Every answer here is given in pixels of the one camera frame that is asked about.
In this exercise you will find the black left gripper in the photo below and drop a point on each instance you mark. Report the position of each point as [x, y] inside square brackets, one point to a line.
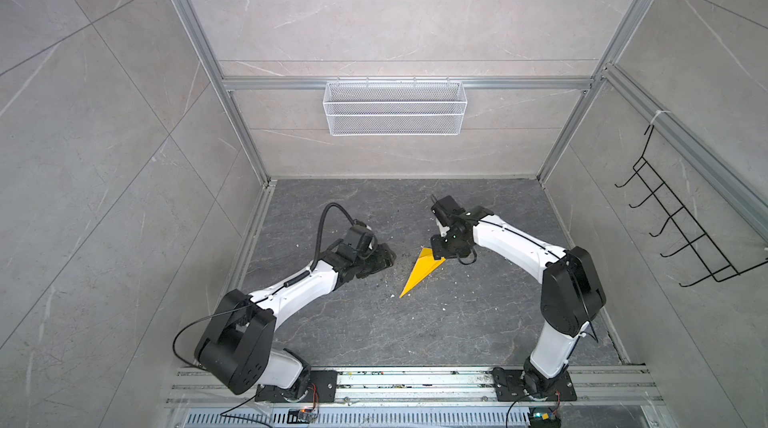
[386, 258]

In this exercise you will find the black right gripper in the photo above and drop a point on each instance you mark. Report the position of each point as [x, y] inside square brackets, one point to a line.
[439, 252]

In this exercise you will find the yellow square paper sheet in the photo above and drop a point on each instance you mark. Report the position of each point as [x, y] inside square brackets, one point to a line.
[425, 264]

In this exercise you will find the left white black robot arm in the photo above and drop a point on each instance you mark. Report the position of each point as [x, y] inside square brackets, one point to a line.
[237, 343]

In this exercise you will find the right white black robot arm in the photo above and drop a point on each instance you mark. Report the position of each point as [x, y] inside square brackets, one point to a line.
[571, 291]

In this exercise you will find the left green circuit board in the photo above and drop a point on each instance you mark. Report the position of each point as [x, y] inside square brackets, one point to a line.
[302, 416]

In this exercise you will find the green circuit board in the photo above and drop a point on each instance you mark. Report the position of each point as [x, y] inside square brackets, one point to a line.
[544, 418]
[302, 416]

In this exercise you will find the right green circuit board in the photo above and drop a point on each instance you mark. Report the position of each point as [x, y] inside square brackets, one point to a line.
[544, 418]

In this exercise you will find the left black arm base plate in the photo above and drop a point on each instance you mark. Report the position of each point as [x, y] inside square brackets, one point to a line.
[317, 385]

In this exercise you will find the white wire mesh basket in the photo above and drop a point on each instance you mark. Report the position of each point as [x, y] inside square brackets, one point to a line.
[394, 108]

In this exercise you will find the aluminium front rail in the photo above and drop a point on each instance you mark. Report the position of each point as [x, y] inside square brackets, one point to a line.
[630, 385]

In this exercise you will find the black wire hook rack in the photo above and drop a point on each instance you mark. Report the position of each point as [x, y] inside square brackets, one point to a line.
[679, 218]

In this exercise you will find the aluminium corner frame post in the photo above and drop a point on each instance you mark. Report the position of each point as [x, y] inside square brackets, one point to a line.
[205, 54]

